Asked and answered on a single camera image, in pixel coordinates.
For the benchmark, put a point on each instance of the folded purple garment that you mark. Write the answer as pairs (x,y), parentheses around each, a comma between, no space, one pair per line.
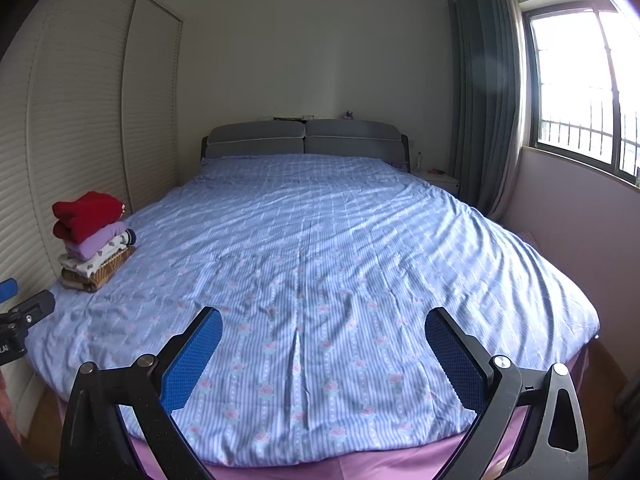
(95,245)

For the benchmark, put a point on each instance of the bed with blue sheet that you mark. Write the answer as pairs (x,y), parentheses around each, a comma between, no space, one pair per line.
(320,240)

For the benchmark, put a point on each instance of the dark framed window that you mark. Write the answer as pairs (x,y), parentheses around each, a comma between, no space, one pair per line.
(570,70)

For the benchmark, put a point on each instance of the beige slatted wardrobe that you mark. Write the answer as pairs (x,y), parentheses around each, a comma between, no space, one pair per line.
(80,110)

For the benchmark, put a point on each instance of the folded brown knit garment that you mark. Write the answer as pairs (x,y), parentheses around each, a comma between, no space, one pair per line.
(107,274)

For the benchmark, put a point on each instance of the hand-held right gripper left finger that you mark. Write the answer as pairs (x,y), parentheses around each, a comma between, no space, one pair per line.
(192,360)

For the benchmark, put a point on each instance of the flat books on headboard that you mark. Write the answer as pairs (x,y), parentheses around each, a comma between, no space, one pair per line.
(287,118)

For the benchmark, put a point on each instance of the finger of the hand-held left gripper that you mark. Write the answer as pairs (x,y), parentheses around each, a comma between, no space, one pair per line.
(31,310)
(7,290)

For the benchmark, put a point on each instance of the folded white patterned garment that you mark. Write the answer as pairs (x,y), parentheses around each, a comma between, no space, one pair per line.
(95,262)

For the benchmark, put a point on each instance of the grey-green curtain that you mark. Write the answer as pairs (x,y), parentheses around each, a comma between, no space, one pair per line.
(480,85)

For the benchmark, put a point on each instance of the red cartoon mouse sweater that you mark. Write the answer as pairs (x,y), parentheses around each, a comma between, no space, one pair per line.
(87,212)

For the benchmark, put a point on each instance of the small purple toy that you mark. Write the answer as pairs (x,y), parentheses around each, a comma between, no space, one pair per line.
(347,115)

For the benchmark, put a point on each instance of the small clear bottle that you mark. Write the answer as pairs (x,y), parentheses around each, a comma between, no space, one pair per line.
(419,161)

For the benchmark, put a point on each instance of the white nightstand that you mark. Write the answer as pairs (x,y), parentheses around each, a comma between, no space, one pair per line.
(440,180)

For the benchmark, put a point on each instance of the pink bed sheet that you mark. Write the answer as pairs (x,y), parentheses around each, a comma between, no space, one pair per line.
(350,465)

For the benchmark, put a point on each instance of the grey padded headboard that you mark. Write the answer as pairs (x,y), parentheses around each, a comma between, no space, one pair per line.
(255,142)

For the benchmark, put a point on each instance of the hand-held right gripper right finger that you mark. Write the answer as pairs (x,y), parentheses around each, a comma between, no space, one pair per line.
(457,360)

